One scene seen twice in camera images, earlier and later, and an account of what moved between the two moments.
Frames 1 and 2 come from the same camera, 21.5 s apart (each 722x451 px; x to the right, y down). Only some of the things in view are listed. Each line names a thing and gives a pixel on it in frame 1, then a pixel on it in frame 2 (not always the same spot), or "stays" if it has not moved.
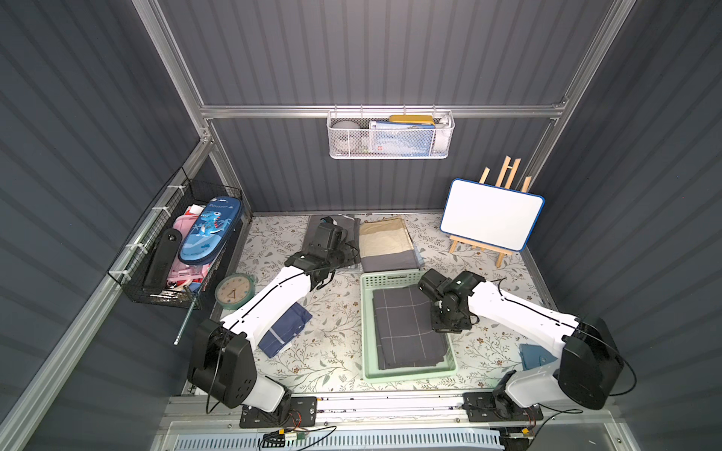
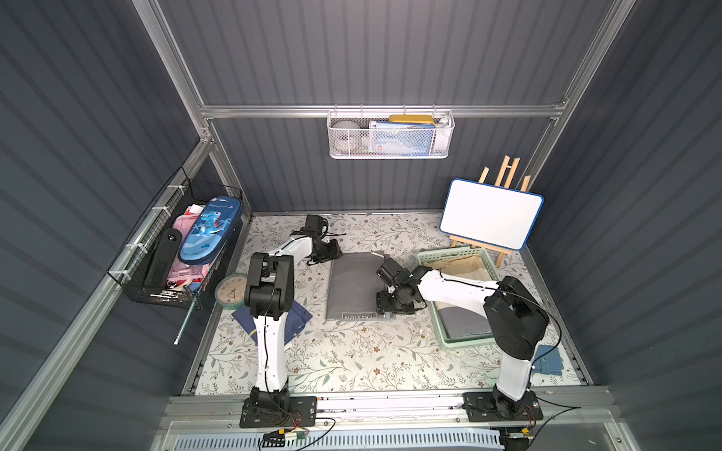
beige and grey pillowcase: [385, 244] → [460, 321]
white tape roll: [346, 136] stays
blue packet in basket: [401, 139] stays
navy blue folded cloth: [292, 320] stays
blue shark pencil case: [219, 215] stays
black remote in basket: [163, 261] stays
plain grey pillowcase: [353, 226] → [353, 286]
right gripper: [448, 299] → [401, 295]
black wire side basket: [175, 255] stays
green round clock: [234, 290] stays
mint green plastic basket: [371, 371] → [455, 327]
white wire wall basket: [390, 134] stays
